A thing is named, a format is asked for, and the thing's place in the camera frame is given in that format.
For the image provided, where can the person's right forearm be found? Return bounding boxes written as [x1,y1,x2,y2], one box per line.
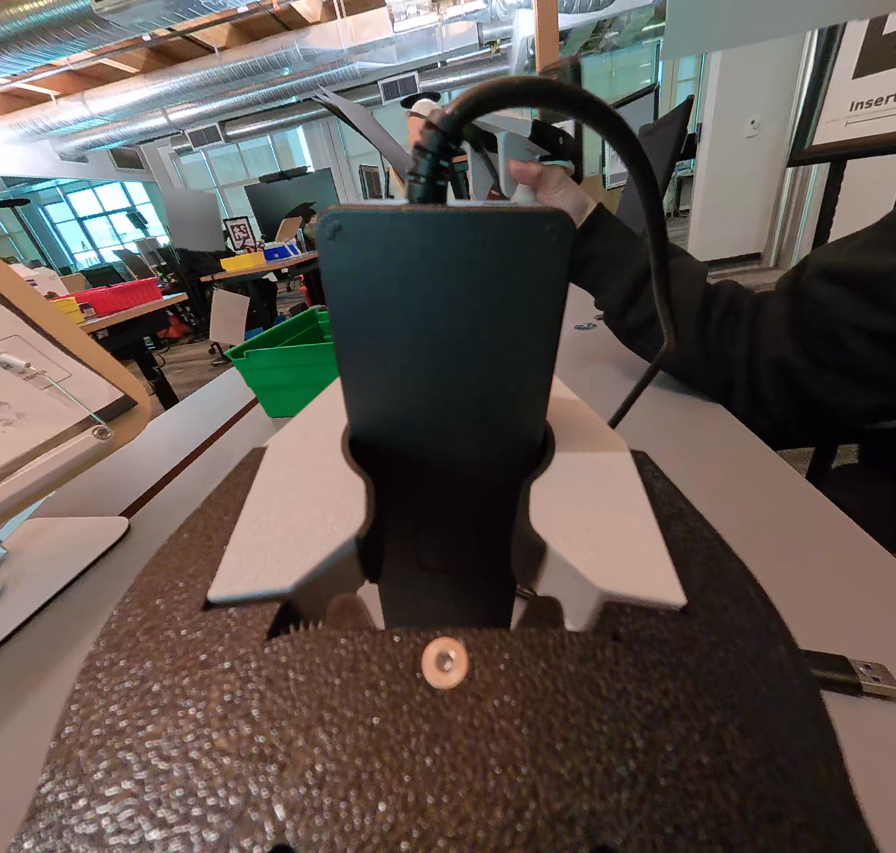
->
[568,202,896,451]

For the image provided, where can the wall poster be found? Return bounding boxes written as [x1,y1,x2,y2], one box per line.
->
[787,16,896,168]

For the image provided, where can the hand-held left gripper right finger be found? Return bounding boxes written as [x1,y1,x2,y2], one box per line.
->
[513,377,688,633]

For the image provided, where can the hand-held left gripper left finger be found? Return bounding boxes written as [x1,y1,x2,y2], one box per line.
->
[207,377,386,630]

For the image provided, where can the black monitor screen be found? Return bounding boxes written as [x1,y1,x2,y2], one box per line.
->
[244,167,342,238]

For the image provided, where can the silver ventilation duct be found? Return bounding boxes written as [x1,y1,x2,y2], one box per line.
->
[0,9,421,147]

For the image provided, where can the white hanging panel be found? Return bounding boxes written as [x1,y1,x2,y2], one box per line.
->
[209,287,251,345]

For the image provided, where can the instruction sheet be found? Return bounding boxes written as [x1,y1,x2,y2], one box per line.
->
[0,303,128,479]

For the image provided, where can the wooden column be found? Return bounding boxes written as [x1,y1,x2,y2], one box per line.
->
[531,0,561,73]

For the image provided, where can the red plastic bin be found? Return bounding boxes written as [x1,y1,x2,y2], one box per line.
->
[49,278,163,319]

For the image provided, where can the wooden office desk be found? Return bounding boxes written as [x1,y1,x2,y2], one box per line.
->
[199,251,323,308]
[80,292,190,412]

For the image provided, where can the person's right hand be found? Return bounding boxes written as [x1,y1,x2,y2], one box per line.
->
[506,158,599,229]

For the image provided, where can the green plastic bin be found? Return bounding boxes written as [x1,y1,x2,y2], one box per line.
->
[224,307,342,420]

